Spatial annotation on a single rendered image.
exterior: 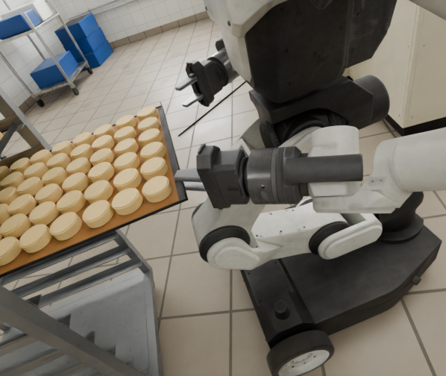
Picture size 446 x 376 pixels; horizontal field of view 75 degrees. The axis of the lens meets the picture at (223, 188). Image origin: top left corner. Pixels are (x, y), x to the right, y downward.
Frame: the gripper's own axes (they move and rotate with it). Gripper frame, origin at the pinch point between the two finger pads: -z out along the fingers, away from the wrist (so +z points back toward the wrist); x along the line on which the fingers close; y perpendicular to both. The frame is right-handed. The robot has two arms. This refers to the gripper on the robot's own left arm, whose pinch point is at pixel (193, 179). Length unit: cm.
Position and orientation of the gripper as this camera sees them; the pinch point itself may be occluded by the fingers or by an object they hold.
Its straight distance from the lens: 51.2
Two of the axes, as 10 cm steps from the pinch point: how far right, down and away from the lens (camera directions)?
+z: 9.3, -0.3, -3.6
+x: -2.7, -7.1, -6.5
